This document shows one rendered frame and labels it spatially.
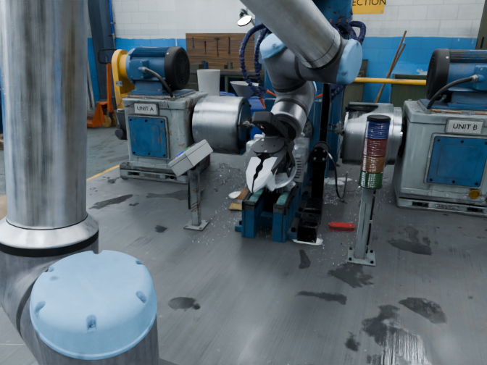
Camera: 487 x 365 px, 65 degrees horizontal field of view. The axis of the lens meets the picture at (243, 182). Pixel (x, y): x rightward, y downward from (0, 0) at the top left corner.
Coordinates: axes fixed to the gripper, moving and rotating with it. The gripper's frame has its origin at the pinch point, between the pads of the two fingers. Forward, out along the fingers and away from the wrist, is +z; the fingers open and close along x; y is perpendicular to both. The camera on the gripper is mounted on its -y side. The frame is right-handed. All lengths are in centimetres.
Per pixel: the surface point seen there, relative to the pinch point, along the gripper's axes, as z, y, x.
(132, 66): -65, 5, 82
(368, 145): -28.6, 15.9, -17.1
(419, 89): -404, 272, 2
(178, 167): -17.1, 13.9, 36.4
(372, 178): -24.0, 23.7, -17.9
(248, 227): -13.8, 37.7, 20.1
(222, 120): -59, 30, 46
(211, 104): -64, 26, 52
